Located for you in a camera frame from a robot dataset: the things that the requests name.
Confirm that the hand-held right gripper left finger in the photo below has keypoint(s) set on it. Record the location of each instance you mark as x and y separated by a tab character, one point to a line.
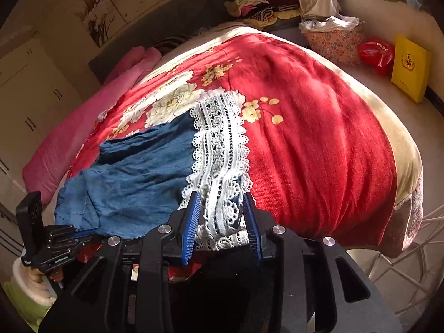
189	230

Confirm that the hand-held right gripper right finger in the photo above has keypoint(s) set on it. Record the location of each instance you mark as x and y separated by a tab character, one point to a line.
253	230

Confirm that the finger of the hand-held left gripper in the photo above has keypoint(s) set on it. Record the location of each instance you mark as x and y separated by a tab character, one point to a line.
86	233
91	244

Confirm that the blue denim pants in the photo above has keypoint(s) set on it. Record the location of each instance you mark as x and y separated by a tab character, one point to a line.
138	180

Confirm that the person's left forearm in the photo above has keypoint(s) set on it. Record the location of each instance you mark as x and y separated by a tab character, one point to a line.
27	298

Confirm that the person's left hand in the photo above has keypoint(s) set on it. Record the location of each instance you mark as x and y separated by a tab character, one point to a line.
48	277

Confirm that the red floral blanket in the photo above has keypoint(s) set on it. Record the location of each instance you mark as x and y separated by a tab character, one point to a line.
312	145

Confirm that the pink quilt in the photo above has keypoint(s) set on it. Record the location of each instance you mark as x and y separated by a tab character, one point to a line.
69	128

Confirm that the cream wardrobe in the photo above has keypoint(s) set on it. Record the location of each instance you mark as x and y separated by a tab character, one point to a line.
31	111

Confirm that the dark striped pillow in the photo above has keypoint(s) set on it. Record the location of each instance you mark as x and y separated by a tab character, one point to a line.
170	43

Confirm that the floral fabric basket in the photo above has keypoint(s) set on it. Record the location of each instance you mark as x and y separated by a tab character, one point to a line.
334	47

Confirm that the grey bed headboard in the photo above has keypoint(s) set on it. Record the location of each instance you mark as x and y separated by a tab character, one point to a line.
152	24

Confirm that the red plastic bag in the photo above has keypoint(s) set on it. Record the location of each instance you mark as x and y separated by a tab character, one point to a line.
376	55

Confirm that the white cloth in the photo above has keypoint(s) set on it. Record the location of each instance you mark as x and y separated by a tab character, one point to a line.
327	24

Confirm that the pile of folded clothes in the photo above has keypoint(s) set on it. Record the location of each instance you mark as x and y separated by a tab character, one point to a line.
260	5

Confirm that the yellow paper bag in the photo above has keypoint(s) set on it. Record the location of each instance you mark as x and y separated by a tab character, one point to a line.
411	69

